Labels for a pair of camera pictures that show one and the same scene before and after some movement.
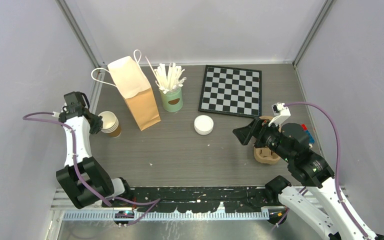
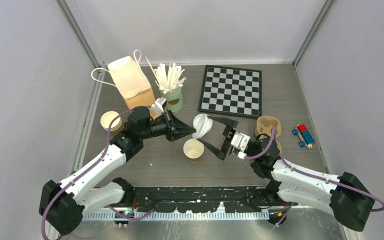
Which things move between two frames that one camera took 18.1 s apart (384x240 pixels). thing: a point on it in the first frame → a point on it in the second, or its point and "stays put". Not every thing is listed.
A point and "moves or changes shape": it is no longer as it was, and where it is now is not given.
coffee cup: x=110 y=124 stays put
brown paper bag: x=131 y=80 stays put
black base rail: x=195 y=199 stays put
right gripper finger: x=244 y=135 → x=230 y=124
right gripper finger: x=244 y=134 → x=215 y=150
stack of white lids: x=203 y=125 moves or changes shape
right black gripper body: x=268 y=136 → x=228 y=148
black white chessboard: x=231 y=90 stays put
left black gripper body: x=95 y=123 → x=163 y=126
